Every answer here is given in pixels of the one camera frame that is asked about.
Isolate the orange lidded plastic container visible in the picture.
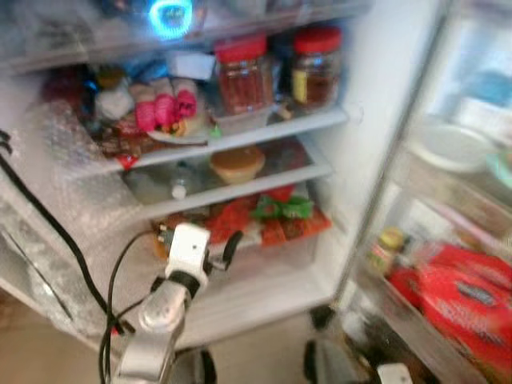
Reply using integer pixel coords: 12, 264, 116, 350
210, 146, 266, 186

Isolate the black fridge door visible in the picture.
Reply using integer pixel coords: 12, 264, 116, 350
336, 0, 512, 384

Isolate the black fridge white interior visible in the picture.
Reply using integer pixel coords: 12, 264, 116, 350
0, 0, 449, 383

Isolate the clear fridge drawer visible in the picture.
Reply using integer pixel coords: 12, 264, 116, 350
0, 0, 374, 74

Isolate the red snack packet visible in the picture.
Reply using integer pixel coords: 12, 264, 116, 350
204, 196, 258, 241

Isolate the clear crisper drawer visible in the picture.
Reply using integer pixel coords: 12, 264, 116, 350
216, 232, 321, 273

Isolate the green snack packet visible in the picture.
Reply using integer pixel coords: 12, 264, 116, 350
254, 194, 314, 222

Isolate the orange snack packet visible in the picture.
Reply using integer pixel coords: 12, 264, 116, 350
260, 210, 334, 246

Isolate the white cap clear bottle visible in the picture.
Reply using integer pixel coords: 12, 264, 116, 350
168, 164, 198, 202

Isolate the white plate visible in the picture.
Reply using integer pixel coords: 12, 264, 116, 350
148, 118, 215, 147

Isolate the pink wrapped snack pack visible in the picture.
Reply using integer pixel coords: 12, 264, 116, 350
131, 78, 201, 135

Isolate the small yellow cap bottle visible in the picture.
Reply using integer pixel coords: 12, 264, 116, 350
368, 226, 408, 278

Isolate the red lid glass jar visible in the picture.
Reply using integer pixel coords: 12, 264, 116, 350
213, 34, 275, 118

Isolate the red lid jar yellow label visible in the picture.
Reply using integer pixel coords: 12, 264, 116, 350
290, 26, 345, 110

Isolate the teal plastic cup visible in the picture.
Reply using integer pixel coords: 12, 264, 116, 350
486, 152, 512, 190

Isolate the red printed bag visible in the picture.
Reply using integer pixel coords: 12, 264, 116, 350
390, 242, 512, 378

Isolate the white lid round jar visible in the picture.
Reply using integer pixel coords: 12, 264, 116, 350
404, 120, 498, 174

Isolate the blue white carton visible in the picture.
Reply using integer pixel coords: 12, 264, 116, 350
448, 70, 512, 113

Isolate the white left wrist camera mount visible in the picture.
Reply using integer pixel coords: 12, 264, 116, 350
165, 223, 212, 278

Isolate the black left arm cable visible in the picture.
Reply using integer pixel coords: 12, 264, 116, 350
99, 230, 170, 383

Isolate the black fridge power cable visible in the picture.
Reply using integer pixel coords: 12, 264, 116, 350
0, 128, 134, 335

